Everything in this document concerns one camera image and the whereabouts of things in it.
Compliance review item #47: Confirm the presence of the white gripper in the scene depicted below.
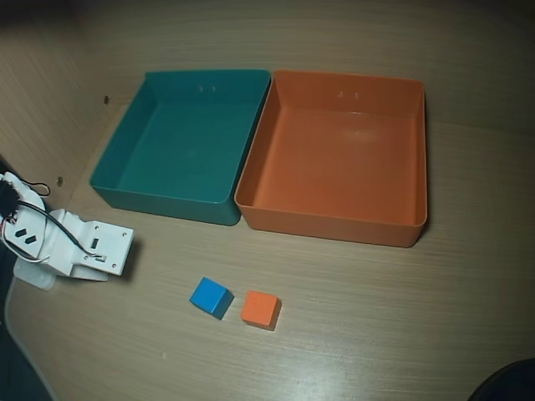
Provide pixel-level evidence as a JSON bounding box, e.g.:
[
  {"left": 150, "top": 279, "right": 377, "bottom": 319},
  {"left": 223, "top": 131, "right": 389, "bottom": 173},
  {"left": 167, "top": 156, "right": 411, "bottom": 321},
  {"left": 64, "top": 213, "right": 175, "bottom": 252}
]
[{"left": 46, "top": 207, "right": 110, "bottom": 283}]

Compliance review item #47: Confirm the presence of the blue cube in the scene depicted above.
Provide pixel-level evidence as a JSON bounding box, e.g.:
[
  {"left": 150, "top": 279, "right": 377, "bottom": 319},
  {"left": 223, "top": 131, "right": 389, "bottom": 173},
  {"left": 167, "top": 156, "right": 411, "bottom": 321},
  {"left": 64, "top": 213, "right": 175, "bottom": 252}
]
[{"left": 188, "top": 276, "right": 235, "bottom": 322}]

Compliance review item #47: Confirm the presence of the orange cube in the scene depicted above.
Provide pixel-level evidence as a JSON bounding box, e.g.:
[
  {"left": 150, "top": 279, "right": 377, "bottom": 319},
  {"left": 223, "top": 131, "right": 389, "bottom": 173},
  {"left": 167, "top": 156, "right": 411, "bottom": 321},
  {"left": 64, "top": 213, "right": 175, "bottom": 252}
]
[{"left": 240, "top": 290, "right": 282, "bottom": 331}]

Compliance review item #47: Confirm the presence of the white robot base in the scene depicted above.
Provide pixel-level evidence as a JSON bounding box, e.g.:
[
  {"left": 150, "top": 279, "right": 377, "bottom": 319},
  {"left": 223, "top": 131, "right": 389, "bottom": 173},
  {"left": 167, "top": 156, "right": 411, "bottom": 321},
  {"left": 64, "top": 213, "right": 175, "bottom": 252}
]
[{"left": 13, "top": 257, "right": 59, "bottom": 292}]

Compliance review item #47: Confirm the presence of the teal plastic box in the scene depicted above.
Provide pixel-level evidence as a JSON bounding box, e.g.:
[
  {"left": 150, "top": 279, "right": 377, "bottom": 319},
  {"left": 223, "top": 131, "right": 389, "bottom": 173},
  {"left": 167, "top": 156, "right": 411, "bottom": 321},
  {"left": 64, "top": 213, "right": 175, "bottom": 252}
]
[{"left": 89, "top": 69, "right": 272, "bottom": 227}]

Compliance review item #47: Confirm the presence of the orange plastic box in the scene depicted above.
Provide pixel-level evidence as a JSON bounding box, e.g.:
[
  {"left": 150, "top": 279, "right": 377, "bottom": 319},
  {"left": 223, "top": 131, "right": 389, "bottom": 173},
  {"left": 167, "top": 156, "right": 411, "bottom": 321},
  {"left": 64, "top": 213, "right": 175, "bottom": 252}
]
[{"left": 233, "top": 69, "right": 429, "bottom": 249}]

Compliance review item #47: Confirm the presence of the dark round object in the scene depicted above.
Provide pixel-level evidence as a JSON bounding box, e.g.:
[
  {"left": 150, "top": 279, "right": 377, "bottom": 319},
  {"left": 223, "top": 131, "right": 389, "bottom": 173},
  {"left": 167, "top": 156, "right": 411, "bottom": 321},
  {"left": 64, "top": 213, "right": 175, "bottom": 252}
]
[{"left": 471, "top": 358, "right": 535, "bottom": 401}]

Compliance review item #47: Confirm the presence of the black camera cable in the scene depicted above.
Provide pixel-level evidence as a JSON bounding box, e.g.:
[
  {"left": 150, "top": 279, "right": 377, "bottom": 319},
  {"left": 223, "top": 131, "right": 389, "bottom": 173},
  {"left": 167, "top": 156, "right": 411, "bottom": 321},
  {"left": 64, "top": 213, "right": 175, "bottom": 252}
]
[{"left": 15, "top": 200, "right": 104, "bottom": 258}]

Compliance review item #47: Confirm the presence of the white red servo wire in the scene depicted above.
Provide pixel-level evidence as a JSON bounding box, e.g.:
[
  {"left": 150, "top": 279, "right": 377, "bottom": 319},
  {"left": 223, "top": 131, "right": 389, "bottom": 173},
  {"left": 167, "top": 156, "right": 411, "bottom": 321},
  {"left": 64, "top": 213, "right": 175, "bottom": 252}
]
[{"left": 0, "top": 223, "right": 48, "bottom": 265}]

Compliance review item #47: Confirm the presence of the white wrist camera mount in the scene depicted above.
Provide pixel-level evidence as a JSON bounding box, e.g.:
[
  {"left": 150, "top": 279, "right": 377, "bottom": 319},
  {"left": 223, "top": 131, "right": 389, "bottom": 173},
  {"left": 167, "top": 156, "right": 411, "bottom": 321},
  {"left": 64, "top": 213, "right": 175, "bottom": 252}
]
[{"left": 71, "top": 219, "right": 135, "bottom": 277}]

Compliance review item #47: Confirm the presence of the thin black servo wire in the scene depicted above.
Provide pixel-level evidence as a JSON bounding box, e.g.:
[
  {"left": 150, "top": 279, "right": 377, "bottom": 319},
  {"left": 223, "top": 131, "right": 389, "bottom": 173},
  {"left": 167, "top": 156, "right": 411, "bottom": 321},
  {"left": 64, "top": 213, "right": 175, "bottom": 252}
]
[{"left": 19, "top": 179, "right": 51, "bottom": 197}]

